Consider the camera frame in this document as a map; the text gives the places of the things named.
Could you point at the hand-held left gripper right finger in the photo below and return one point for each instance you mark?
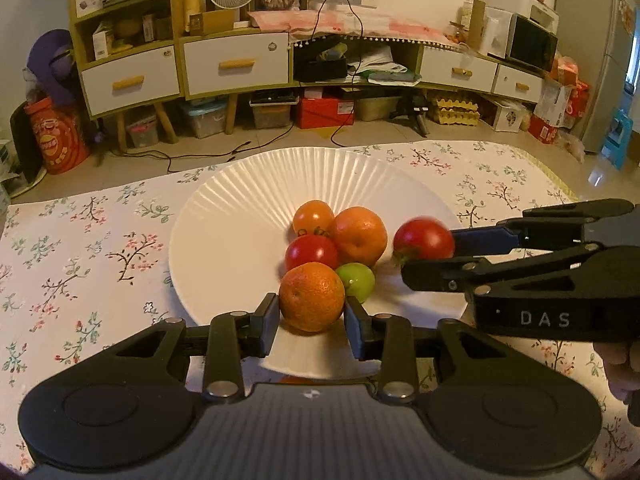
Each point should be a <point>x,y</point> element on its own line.
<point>357,332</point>

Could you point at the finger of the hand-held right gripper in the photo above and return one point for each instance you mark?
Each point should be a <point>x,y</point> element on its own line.
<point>435,275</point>
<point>480,241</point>

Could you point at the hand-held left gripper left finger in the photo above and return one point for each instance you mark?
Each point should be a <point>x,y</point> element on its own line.
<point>267,327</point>

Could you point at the large red tomato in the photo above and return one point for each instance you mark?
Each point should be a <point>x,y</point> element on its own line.
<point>424,242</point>

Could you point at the small orange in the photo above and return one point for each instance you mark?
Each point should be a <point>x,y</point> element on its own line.
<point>311,296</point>

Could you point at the small red tomato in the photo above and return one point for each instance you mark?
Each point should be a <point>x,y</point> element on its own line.
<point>311,255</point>

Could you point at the large orange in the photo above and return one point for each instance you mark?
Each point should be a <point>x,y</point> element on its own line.
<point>359,236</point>

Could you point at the white ribbed plate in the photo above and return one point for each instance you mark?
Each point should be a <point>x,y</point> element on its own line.
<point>225,220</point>

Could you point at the large orange tomato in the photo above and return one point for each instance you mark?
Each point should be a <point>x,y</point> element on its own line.
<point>313,217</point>

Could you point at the person's right hand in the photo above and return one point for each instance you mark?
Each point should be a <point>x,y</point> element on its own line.
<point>620,370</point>

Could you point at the yellow green table cover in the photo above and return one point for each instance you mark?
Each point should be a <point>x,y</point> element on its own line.
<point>550,170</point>

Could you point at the white printed box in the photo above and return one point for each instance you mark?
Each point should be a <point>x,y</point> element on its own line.
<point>505,116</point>

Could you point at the red gift boxes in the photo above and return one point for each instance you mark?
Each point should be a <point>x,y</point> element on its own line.
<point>545,127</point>

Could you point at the yellow egg cartons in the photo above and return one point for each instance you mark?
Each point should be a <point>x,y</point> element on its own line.
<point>455,110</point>

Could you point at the white carton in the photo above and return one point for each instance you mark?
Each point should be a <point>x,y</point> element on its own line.
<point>550,96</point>

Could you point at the clear storage box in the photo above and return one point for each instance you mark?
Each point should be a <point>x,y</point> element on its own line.
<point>140,131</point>
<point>270,112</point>
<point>372,107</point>
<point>205,117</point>

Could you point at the blue plastic stool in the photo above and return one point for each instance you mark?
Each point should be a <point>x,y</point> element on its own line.
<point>620,137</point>

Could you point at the red box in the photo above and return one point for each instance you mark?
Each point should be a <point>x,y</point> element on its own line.
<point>325,110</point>

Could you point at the black microwave oven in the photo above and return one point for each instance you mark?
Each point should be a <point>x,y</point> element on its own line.
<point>531,44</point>

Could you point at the floral tablecloth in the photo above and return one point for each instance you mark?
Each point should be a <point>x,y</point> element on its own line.
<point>75,260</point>

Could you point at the low wooden sideboard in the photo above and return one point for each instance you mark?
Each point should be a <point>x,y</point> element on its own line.
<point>420,45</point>

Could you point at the white appliance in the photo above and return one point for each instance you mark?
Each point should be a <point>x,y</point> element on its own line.
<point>497,30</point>

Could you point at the grey refrigerator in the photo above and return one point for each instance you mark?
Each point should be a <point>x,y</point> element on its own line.
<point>600,60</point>

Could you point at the black box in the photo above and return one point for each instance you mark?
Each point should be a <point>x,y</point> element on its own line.
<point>320,67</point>

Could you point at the pink cloth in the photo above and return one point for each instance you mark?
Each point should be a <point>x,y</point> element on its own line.
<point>380,26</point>

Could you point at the orange printed bag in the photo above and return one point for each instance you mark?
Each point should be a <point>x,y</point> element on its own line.
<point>55,140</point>

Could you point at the wooden shelf cabinet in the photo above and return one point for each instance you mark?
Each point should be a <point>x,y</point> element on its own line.
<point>177,40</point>

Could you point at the black folding chair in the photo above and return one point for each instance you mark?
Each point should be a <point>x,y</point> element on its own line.
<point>22,145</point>

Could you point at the purple plush toy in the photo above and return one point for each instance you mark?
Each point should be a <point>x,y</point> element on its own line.
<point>50,65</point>

